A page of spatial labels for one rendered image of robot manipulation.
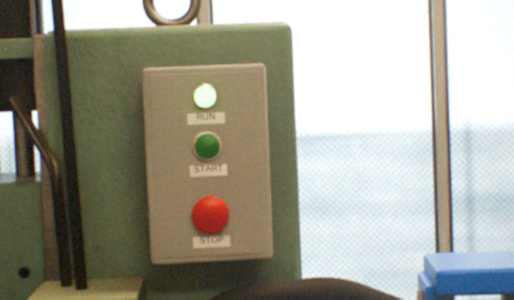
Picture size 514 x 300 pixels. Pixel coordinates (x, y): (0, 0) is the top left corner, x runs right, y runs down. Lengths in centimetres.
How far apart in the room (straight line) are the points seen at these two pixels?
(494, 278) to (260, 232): 79
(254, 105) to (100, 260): 20
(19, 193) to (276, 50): 27
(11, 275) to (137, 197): 15
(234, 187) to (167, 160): 6
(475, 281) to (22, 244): 83
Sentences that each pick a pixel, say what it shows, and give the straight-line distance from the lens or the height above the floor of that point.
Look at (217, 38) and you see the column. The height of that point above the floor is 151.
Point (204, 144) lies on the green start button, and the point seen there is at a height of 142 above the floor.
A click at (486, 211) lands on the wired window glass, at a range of 222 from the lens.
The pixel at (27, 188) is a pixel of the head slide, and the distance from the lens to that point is 77.
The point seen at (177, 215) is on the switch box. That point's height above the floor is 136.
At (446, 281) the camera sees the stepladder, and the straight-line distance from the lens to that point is 138.
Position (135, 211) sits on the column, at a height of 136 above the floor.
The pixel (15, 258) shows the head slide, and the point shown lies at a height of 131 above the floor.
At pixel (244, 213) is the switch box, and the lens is 65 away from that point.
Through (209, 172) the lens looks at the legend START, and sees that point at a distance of 65.
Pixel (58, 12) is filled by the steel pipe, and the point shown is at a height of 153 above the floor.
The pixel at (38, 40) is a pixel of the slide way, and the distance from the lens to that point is 76.
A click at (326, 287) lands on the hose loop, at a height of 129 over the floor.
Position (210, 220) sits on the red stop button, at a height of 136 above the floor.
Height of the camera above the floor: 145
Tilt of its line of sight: 3 degrees down
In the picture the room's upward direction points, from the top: 2 degrees counter-clockwise
